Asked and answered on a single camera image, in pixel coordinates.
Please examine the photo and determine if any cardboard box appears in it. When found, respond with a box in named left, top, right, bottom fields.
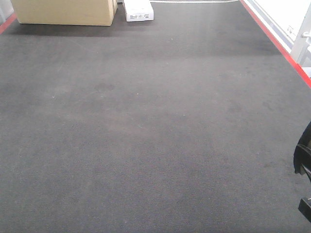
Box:
left=11, top=0, right=118, bottom=26

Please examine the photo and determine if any grey conveyor side post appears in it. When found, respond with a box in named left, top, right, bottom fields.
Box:
left=290, top=4, right=311, bottom=67

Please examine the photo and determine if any white labelled box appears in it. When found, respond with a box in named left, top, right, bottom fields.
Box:
left=122, top=0, right=154, bottom=22

